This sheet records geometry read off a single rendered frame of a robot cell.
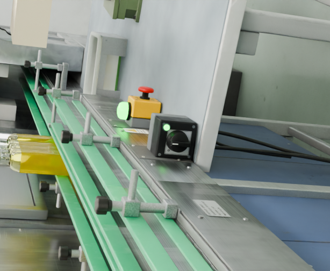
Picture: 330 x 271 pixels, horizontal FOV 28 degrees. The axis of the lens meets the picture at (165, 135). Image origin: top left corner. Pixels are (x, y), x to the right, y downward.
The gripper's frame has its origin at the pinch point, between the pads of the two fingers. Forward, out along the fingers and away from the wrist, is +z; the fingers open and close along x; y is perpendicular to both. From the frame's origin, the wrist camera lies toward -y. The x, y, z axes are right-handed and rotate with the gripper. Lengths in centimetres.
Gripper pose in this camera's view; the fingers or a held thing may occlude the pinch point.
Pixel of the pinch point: (23, 11)
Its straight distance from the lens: 162.1
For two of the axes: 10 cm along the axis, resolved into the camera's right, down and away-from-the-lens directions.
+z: 9.6, 0.8, 2.8
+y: -2.3, -3.6, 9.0
